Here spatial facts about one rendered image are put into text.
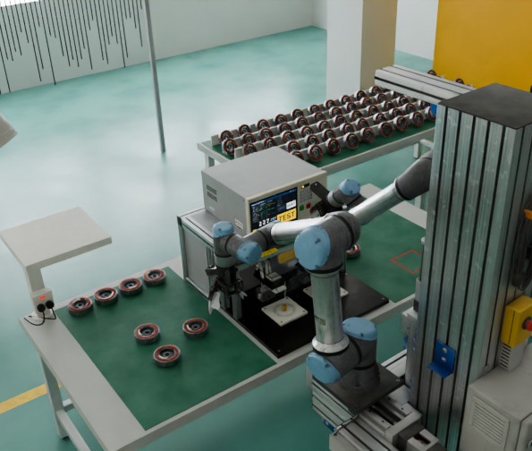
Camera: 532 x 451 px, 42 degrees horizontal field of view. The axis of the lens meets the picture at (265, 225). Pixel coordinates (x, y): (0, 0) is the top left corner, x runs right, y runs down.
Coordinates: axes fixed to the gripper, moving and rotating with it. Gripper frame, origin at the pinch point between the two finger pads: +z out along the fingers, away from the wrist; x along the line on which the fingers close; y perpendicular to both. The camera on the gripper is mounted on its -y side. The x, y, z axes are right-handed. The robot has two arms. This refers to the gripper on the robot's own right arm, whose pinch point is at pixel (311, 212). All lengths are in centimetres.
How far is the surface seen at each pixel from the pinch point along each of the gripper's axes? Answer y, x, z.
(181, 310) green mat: 12, -56, 50
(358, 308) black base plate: 46.8, 7.5, 12.7
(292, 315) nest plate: 36.9, -20.0, 21.0
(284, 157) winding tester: -32.0, 9.9, 14.1
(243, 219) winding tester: -9.2, -28.6, 7.3
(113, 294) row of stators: -9, -77, 66
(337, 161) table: -44, 107, 106
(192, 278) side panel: -1, -41, 57
